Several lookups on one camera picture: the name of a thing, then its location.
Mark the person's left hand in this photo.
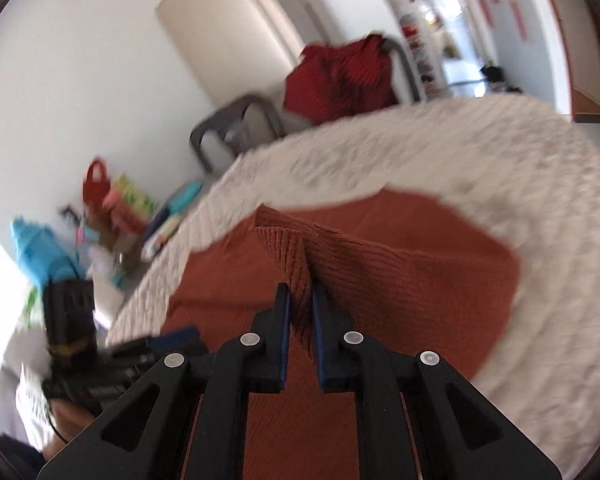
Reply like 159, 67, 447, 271
52, 400, 101, 448

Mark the dark chair holding plaid garment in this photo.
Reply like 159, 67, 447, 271
380, 35, 428, 106

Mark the quilted floral tablecloth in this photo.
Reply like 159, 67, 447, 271
105, 95, 600, 480

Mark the cluttered shelf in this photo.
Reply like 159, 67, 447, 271
400, 10, 441, 96

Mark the red bag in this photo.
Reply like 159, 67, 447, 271
82, 159, 112, 211

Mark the rust orange knitted sweater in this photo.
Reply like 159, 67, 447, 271
162, 187, 523, 480

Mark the black bag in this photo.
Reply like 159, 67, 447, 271
480, 62, 522, 93

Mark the green yellow box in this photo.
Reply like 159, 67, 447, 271
112, 175, 158, 221

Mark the white door panel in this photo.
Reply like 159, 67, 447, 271
155, 0, 306, 106

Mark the person's white clothing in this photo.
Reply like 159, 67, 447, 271
17, 365, 56, 453

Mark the red plaid garment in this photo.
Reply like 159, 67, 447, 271
282, 34, 401, 123

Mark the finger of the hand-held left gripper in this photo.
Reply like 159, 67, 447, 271
147, 327, 203, 348
107, 340, 208, 368

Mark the light blue bag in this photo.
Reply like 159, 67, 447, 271
10, 217, 81, 281

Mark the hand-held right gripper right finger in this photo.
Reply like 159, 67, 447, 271
310, 280, 563, 480

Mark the teal packet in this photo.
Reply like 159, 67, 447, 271
165, 180, 203, 216

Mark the brown framed doorway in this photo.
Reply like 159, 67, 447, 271
540, 0, 600, 116

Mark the dark wooden chair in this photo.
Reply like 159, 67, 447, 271
189, 94, 287, 173

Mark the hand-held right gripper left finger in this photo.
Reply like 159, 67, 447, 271
37, 282, 293, 480

